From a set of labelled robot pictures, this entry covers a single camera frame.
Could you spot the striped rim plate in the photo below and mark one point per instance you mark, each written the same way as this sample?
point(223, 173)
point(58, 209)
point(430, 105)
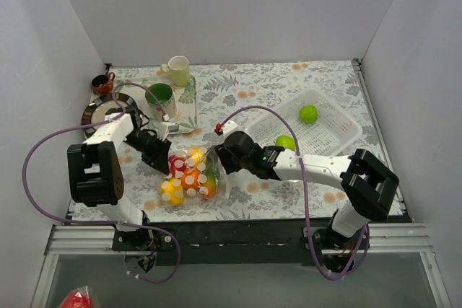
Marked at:
point(104, 105)

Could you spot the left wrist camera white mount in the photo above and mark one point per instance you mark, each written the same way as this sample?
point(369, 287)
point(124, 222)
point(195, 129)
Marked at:
point(166, 127)

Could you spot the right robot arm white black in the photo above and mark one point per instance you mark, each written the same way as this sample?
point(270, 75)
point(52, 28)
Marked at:
point(368, 184)

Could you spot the cream ceramic mug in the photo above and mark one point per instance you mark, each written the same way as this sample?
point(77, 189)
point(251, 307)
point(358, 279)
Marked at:
point(178, 69)

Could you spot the fake lemon yellow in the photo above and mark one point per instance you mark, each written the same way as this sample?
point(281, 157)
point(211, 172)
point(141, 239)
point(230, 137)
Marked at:
point(196, 155)

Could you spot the green interior floral mug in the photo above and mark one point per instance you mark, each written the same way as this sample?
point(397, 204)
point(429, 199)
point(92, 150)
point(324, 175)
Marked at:
point(161, 101)

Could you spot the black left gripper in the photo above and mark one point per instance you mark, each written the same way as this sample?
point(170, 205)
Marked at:
point(155, 150)

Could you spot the aluminium frame rail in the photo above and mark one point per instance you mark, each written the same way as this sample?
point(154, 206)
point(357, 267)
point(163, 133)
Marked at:
point(399, 238)

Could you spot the red fake apple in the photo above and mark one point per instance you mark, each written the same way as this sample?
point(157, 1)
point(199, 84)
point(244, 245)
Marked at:
point(176, 164)

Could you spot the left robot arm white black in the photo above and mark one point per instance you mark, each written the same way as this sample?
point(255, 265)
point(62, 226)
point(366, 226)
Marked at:
point(95, 174)

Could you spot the white plastic basket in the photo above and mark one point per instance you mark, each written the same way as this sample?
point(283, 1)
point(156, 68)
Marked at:
point(333, 131)

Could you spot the green fake bell pepper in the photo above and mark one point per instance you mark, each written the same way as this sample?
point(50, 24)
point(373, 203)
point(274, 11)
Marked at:
point(308, 114)

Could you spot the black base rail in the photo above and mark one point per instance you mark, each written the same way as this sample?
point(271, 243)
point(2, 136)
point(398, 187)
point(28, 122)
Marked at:
point(241, 242)

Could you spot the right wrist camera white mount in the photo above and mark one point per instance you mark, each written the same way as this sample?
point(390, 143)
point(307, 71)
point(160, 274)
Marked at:
point(226, 128)

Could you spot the clear zip top bag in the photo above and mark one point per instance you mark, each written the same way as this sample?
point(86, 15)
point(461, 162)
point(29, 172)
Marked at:
point(194, 196)

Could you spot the green fake apple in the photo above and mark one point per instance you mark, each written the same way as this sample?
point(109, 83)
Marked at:
point(286, 141)

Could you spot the leaf pattern serving tray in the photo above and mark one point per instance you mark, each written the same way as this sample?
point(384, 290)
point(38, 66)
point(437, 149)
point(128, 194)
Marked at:
point(185, 99)

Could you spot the yellow fake bell pepper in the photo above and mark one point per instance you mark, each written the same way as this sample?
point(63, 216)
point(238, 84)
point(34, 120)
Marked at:
point(171, 191)

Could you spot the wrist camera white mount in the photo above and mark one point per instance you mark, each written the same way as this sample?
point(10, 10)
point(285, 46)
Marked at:
point(166, 127)
point(226, 128)

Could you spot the floral table mat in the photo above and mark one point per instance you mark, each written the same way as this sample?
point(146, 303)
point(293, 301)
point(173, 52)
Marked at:
point(244, 91)

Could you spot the small brown red cup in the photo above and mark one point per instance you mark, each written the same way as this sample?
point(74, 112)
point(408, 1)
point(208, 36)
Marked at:
point(103, 84)

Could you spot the red object in bag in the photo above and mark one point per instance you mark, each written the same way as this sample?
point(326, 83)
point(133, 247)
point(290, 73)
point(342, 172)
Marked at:
point(78, 298)

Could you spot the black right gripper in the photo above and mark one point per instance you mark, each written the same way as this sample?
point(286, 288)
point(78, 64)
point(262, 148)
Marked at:
point(227, 159)

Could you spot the fake orange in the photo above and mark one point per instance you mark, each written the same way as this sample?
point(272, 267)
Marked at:
point(190, 179)

